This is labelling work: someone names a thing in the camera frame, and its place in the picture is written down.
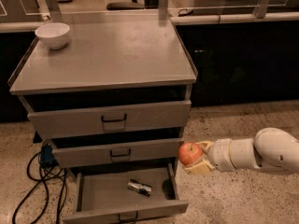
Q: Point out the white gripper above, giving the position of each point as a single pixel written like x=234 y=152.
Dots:
x=219 y=154

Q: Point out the red apple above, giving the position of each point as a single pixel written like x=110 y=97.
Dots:
x=190 y=154

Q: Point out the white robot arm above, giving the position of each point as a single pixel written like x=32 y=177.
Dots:
x=271 y=150

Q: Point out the grey middle drawer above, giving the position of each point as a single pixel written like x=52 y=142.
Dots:
x=122 y=152

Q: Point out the grey drawer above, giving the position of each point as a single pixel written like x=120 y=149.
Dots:
x=122 y=152
x=111 y=119
x=102 y=196

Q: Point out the grey top drawer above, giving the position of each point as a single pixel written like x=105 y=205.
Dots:
x=111 y=119

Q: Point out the grey bottom drawer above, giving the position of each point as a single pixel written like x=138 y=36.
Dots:
x=102 y=196

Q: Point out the grey drawer cabinet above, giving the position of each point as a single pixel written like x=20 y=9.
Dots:
x=111 y=59

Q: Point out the crumpled silver foil packet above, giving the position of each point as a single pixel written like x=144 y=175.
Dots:
x=140 y=188

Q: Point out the dark counter cabinet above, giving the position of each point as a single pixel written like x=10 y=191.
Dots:
x=243 y=62

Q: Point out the blue power box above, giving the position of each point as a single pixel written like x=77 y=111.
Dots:
x=46 y=158

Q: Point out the white ceramic bowl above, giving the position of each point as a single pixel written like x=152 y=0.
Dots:
x=53 y=35

